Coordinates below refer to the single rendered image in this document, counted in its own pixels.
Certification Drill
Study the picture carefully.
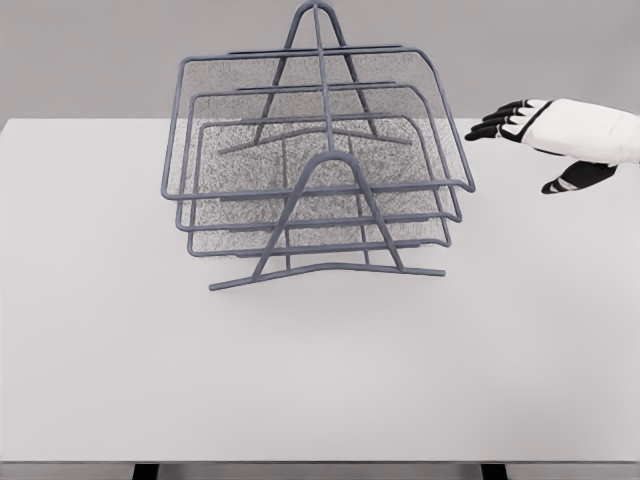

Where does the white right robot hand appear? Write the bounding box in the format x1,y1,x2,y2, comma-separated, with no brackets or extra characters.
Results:
464,97,630,197

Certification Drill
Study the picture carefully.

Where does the medium grey mesh file tray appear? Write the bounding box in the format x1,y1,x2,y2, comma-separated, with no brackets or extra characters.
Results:
175,81,464,237

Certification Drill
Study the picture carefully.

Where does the large grey mesh file tray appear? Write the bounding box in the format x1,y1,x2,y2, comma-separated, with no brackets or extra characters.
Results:
159,43,477,204

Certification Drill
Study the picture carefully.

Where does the small grey mesh file tray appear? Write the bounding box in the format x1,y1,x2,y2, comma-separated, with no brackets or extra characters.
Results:
186,116,452,260

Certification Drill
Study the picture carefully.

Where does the grey wire rack frame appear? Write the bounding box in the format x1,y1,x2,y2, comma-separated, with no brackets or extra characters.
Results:
208,0,447,293

